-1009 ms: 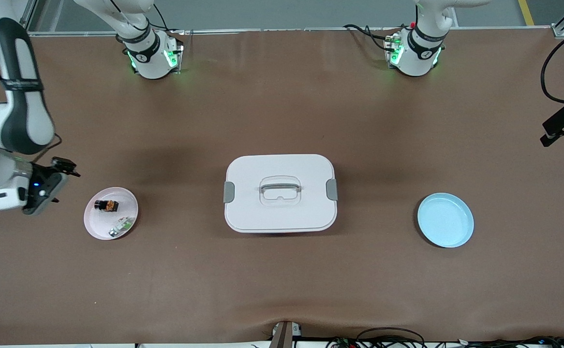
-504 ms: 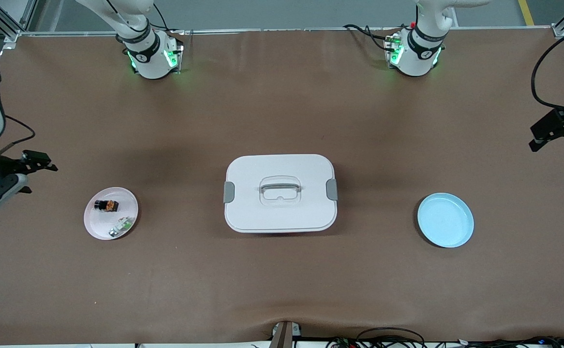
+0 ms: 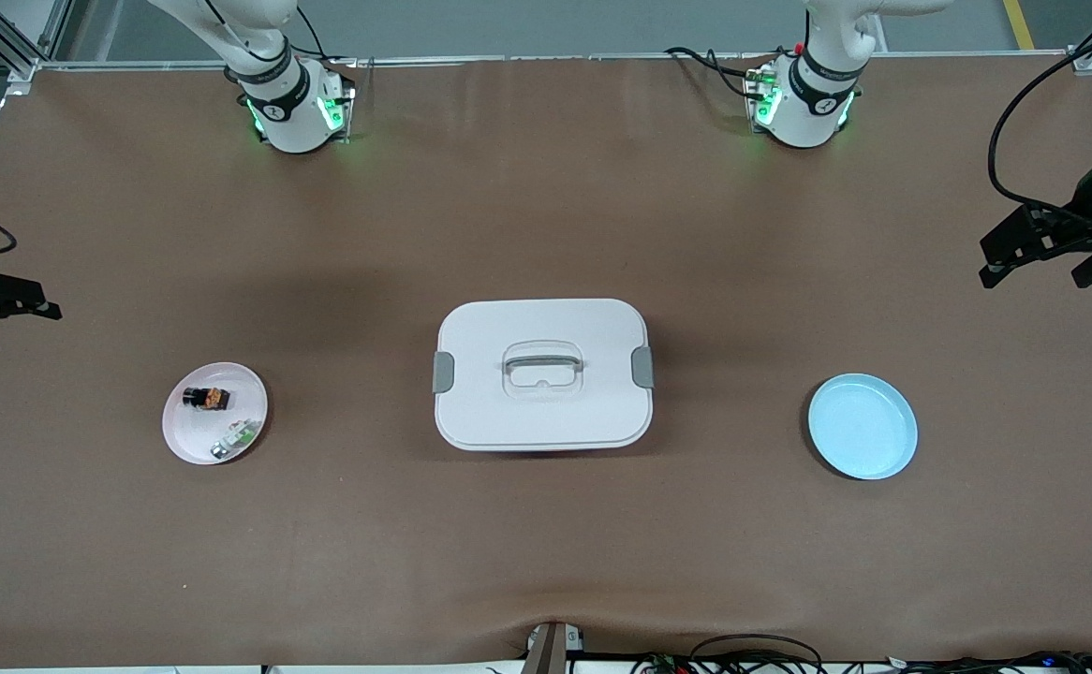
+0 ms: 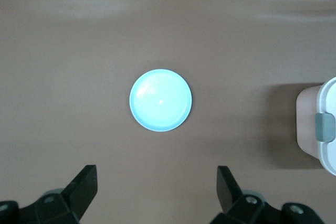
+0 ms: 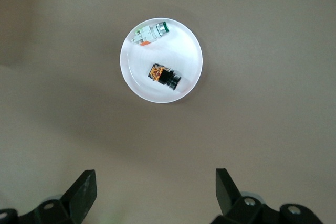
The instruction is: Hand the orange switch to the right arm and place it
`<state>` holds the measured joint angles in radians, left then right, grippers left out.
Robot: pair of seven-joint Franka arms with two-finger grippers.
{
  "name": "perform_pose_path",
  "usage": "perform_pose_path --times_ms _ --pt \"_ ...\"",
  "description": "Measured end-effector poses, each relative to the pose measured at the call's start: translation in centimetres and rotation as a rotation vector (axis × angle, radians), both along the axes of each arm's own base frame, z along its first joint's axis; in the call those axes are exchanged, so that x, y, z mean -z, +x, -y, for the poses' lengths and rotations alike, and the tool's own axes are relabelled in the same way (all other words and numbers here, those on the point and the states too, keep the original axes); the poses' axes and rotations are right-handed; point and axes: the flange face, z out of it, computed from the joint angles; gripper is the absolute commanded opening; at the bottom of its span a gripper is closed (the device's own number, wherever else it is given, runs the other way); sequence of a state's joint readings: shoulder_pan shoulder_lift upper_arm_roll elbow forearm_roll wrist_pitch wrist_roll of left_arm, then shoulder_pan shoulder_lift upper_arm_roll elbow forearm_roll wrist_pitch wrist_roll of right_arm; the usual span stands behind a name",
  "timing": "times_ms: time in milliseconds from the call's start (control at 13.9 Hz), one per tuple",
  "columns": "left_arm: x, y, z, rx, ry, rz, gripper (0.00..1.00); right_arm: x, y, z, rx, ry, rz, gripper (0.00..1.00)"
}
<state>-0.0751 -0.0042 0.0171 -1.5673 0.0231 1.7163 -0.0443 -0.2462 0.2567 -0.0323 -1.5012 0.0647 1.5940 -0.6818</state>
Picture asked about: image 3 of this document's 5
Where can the orange and black push-button switch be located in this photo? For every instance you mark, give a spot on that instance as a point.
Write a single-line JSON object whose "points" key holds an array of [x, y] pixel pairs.
{"points": [[213, 398]]}

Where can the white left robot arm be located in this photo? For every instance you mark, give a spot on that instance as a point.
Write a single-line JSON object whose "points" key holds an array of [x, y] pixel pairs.
{"points": [[808, 117]]}

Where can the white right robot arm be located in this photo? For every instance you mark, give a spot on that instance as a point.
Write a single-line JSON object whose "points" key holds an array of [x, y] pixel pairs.
{"points": [[288, 122]]}

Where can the pink plate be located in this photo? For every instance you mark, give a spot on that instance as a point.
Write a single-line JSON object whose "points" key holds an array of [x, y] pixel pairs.
{"points": [[192, 432]]}

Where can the light blue plate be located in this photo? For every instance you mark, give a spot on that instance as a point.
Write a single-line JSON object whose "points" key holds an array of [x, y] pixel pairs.
{"points": [[863, 426]]}

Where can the grey box latch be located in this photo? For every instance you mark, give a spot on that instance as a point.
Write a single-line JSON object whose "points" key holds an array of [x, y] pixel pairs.
{"points": [[443, 373], [642, 367]]}

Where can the white lidded storage box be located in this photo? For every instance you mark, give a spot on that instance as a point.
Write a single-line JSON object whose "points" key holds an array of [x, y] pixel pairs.
{"points": [[546, 421]]}

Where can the brown table mat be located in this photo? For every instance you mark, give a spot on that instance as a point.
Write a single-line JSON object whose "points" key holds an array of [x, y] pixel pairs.
{"points": [[546, 562]]}

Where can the green and white switch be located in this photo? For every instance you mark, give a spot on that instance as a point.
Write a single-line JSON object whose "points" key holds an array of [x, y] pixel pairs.
{"points": [[239, 436]]}

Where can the aluminium table edge rail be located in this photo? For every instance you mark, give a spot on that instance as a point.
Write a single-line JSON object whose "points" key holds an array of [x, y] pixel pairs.
{"points": [[555, 58]]}

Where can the brown mount post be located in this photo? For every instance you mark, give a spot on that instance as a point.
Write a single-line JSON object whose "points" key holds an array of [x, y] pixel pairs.
{"points": [[551, 651]]}

